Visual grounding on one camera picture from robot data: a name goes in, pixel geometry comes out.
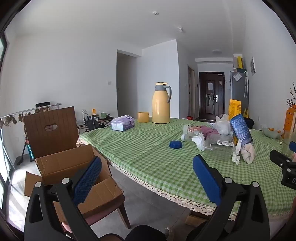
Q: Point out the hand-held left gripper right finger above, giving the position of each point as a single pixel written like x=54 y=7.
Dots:
x=205 y=176

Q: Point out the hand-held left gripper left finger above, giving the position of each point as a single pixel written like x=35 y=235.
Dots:
x=87 y=178

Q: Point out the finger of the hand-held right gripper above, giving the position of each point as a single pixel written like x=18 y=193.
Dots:
x=278 y=158
x=292 y=147

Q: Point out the brown cardboard box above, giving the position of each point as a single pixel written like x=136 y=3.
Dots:
x=64 y=160

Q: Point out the white cloth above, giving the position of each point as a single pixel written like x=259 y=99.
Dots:
x=248 y=153

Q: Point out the small white tissue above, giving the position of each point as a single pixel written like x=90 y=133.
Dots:
x=236 y=157

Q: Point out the clear plastic container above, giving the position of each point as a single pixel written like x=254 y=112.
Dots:
x=219 y=142

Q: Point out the pink cloth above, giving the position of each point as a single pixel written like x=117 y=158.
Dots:
x=209 y=131

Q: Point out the blue carton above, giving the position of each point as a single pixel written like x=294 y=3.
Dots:
x=241 y=129

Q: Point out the clear plastic bottle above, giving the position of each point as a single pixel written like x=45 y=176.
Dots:
x=188 y=132

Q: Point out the white plastic bag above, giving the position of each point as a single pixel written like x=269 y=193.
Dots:
x=223 y=126

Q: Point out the yellow packet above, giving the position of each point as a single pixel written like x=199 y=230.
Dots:
x=234 y=107

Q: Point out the clear glass cup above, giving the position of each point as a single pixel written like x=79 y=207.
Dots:
x=286 y=141

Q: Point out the green fruit bowl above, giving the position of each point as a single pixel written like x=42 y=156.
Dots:
x=269 y=134

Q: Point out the yellow paper box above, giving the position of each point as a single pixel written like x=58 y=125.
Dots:
x=290 y=120

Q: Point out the blue round lid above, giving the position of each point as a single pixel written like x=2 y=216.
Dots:
x=175 y=144

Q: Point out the flat cardboard piece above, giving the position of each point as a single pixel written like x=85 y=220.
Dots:
x=194 y=221

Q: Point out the brown wooden chair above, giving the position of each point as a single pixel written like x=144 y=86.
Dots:
x=62 y=136

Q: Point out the dried flower branches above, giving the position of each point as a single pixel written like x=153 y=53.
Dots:
x=292 y=97

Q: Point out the black camping chair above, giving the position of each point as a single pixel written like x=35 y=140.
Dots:
x=92 y=124

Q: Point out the green checkered tablecloth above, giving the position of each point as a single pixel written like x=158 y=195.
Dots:
x=150 y=148

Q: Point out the white plastic jug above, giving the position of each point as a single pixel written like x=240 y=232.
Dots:
x=84 y=114

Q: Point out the purple tissue pack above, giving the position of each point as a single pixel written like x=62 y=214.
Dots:
x=122 y=124

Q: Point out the teal vacuum cleaner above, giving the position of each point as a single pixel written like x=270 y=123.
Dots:
x=29 y=150

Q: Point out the green mug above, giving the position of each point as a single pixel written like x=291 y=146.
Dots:
x=104 y=114

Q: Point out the person's shoe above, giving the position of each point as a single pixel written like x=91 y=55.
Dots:
x=169 y=234

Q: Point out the grey refrigerator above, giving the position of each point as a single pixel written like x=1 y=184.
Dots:
x=238 y=92

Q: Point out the dark entrance door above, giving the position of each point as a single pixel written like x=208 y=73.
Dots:
x=211 y=97

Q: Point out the person's dark pants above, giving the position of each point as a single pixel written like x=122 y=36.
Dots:
x=145 y=234

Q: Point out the yellow cup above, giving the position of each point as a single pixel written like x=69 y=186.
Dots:
x=143 y=117

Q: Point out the yellow thermos jug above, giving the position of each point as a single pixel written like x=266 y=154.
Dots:
x=160 y=106

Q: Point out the metal drying rack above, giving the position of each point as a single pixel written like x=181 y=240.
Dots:
x=11 y=120

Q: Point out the yellow flat box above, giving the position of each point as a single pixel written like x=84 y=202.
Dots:
x=239 y=62

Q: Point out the round ceiling lamp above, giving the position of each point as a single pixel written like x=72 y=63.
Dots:
x=216 y=51

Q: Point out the black wall device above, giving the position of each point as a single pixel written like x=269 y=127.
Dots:
x=42 y=104

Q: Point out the black window frame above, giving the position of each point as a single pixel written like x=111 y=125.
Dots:
x=3 y=148

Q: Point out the white wall panel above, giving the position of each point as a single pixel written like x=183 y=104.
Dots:
x=253 y=66

